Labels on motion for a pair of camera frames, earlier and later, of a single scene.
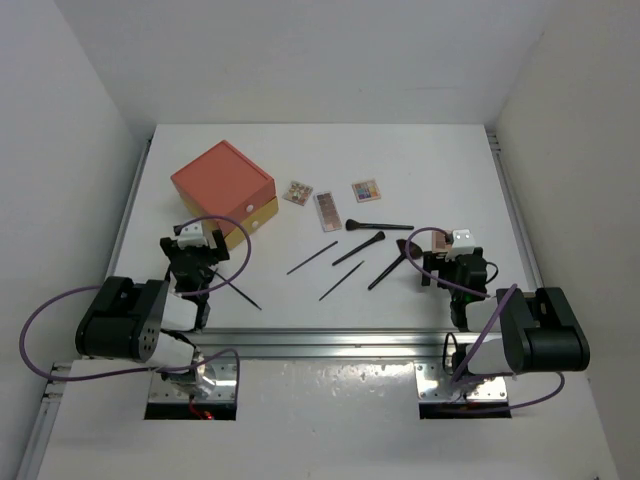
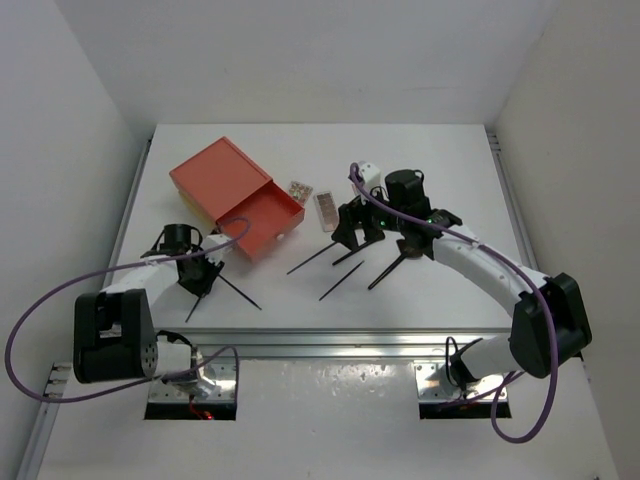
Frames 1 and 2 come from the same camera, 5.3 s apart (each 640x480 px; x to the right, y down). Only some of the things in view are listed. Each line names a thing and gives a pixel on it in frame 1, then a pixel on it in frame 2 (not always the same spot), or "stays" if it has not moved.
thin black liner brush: (312, 257) stays
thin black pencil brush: (216, 272) stays
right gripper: (437, 262) → (350, 215)
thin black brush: (343, 281) stays
